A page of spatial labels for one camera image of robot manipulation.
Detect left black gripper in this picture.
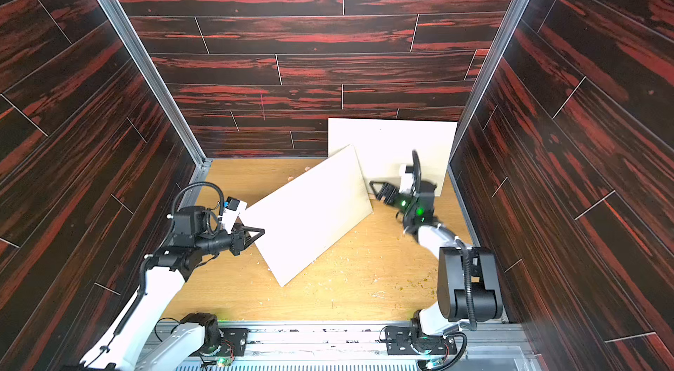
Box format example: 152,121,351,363
196,223,265,257

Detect white canvas board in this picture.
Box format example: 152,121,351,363
328,118,457,197
240,146,373,286

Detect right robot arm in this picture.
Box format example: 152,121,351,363
370,180,504,355

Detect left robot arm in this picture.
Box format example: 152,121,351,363
66,181,265,370

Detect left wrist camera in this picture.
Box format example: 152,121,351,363
219,197,247,233

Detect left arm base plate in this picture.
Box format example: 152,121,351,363
190,327,249,359

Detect aluminium front rail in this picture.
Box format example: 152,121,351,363
178,322,543,370

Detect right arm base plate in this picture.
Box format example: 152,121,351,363
379,325,458,357

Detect left aluminium corner post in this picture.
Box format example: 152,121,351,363
97,0,209,168

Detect aluminium corner post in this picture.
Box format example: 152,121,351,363
97,0,209,168
450,0,530,160

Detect right aluminium corner post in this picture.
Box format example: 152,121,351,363
450,0,530,160

